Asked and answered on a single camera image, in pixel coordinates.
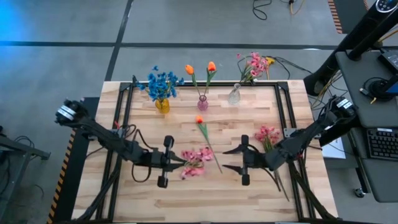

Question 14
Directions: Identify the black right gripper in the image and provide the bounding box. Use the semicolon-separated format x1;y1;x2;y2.
222;134;273;187

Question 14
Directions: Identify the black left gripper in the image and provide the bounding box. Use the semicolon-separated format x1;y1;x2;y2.
144;134;188;189

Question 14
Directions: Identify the pink artificial flower bunch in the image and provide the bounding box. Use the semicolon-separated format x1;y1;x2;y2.
236;52;271;91
181;146;215;180
254;124;290;202

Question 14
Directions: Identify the orange artificial tulip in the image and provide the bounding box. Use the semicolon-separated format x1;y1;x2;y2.
195;114;223;174
201;61;218;100
185;64;205;100

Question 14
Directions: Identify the blue artificial flower bunch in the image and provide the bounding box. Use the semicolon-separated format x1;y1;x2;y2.
150;65;185;108
136;73;170;108

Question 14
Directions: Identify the yellow glass vase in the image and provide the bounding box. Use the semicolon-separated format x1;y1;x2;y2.
155;98;170;114

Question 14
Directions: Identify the clear glass vase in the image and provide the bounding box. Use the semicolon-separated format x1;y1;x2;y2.
228;83;242;106

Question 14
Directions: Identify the pink glass vase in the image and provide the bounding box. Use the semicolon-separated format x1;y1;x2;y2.
197;95;209;111

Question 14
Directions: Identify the white paper sheet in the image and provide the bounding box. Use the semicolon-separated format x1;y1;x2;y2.
322;136;346;160

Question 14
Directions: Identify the yellow power plug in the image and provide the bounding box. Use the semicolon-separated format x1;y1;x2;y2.
264;57;276;80

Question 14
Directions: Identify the black mat with striped edge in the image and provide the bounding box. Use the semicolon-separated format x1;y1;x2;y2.
46;96;100;224

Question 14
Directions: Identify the grey desk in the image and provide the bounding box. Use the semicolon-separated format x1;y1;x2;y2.
335;49;398;203

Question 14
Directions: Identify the black keyboard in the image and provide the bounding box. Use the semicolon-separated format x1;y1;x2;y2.
366;128;398;162

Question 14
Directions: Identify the orange black hazard strip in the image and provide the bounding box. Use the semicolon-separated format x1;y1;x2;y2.
328;0;344;34

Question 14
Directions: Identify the black tower fan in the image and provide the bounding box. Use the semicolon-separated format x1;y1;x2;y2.
303;0;398;97

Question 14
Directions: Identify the black cylindrical pole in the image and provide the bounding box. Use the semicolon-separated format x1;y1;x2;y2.
347;18;398;62

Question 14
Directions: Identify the black tablet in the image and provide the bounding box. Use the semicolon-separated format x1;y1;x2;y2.
377;49;398;75

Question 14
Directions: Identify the black aluminium table frame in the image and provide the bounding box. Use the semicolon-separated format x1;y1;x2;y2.
74;74;340;224

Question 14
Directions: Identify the black floor cable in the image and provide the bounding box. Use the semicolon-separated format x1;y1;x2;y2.
252;0;273;21
237;55;313;80

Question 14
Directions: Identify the yellow green wire bundle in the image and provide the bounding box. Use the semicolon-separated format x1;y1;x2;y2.
310;70;343;110

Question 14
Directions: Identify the yellow floor cable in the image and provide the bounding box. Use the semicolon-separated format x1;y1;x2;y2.
287;0;302;16

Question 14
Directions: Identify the black desk device with cable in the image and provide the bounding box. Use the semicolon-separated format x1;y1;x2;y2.
360;76;398;102

